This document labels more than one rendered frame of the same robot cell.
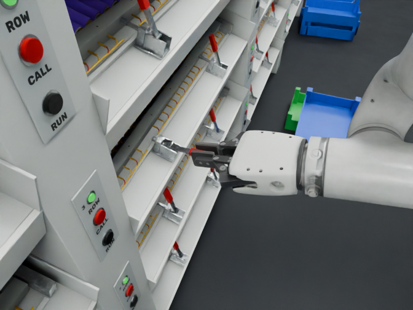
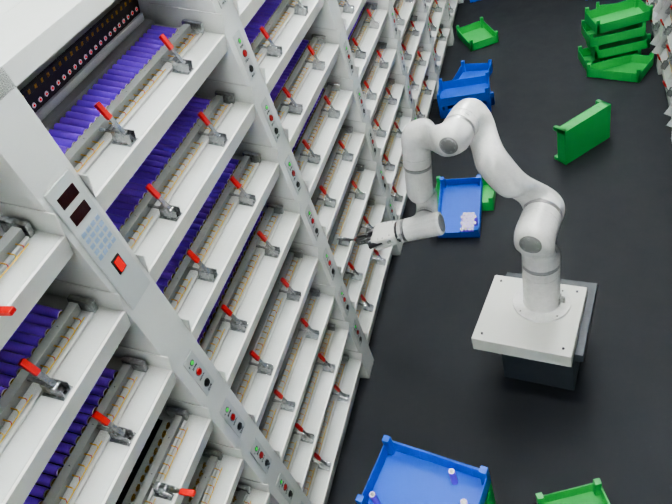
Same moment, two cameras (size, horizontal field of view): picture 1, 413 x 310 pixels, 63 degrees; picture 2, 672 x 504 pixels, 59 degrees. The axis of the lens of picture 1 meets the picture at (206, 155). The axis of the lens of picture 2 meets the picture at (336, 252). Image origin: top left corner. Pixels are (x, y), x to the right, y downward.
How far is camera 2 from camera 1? 1.66 m
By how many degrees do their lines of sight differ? 8
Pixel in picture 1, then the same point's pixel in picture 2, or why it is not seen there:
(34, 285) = (313, 292)
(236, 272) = (409, 315)
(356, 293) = not seen: hidden behind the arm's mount
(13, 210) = (312, 258)
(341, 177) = (408, 231)
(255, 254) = (421, 302)
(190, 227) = (371, 291)
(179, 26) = (337, 191)
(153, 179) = (342, 255)
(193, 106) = (352, 218)
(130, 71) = (326, 215)
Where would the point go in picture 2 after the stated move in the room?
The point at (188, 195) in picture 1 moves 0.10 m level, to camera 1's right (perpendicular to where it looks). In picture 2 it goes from (362, 266) to (386, 260)
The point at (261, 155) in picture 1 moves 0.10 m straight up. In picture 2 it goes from (381, 232) to (375, 211)
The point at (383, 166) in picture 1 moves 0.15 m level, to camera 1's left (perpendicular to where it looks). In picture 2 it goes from (420, 223) to (377, 235)
